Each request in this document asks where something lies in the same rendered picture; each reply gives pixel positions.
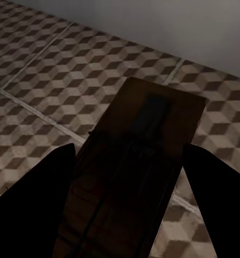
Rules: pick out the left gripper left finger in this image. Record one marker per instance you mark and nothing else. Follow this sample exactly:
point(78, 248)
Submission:
point(31, 210)

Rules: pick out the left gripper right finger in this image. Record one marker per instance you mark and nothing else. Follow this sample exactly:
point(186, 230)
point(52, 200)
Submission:
point(216, 188)

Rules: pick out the mousetrap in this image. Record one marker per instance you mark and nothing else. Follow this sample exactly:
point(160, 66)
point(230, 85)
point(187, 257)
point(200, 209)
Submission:
point(126, 171)

